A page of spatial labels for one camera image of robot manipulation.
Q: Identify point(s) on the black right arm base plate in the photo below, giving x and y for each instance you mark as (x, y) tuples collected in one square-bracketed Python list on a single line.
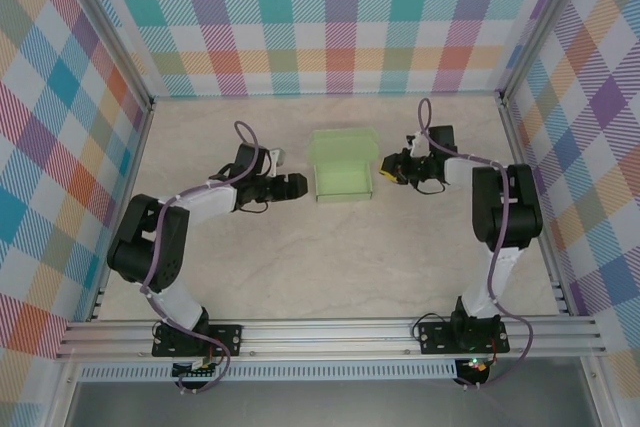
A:
[(435, 337)]

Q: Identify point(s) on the wide aluminium mounting rail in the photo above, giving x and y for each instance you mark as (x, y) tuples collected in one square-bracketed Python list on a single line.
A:
[(325, 339)]

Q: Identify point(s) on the aluminium frame leg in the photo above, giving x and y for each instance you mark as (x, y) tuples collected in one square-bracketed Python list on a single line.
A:
[(65, 397), (596, 397)]

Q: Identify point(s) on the light green paper box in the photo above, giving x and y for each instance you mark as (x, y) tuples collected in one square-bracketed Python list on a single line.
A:
[(342, 182)]

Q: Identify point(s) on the aluminium frame post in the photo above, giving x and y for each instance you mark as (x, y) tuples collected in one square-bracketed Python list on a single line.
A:
[(542, 22), (107, 32)]

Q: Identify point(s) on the aluminium table side rail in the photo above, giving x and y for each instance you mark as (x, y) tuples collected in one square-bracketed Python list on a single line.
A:
[(534, 212), (120, 217)]

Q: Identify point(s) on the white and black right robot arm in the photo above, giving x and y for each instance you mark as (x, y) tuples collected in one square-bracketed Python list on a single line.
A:
[(520, 207)]

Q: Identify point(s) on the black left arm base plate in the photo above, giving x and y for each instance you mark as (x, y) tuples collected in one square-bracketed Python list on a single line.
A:
[(170, 342)]

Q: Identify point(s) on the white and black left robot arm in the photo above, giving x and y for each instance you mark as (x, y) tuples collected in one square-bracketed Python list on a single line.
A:
[(210, 204)]

